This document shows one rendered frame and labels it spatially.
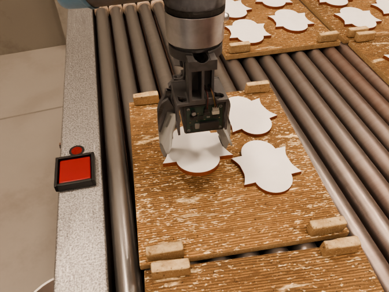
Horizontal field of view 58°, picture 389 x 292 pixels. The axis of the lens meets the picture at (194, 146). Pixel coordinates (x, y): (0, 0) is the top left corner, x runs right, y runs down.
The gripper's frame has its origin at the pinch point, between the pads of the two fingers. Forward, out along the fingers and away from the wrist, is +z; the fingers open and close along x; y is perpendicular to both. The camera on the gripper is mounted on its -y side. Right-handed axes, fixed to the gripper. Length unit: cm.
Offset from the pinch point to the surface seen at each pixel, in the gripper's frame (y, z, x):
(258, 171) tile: 0.9, 7.7, 12.1
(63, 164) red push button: -9.3, 8.6, -25.0
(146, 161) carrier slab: -6.3, 8.1, -8.7
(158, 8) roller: -78, 4, 2
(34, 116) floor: -150, 90, -77
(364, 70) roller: -31, 8, 53
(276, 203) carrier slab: 7.8, 9.2, 13.4
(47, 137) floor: -129, 92, -67
